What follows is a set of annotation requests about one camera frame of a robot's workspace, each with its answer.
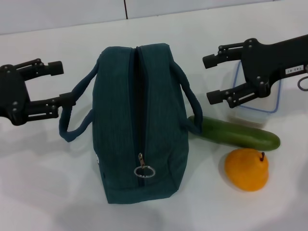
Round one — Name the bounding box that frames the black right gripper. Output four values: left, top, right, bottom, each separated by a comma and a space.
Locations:
202, 34, 308, 109

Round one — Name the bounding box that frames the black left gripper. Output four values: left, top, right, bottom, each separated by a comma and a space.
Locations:
0, 58, 75, 127

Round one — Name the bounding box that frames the green cucumber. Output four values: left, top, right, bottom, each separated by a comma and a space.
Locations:
188, 115, 281, 152

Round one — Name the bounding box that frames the dark teal fabric bag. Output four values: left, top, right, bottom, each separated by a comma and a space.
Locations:
58, 43, 204, 205

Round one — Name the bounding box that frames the orange pear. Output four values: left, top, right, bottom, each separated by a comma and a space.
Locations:
224, 148, 270, 193

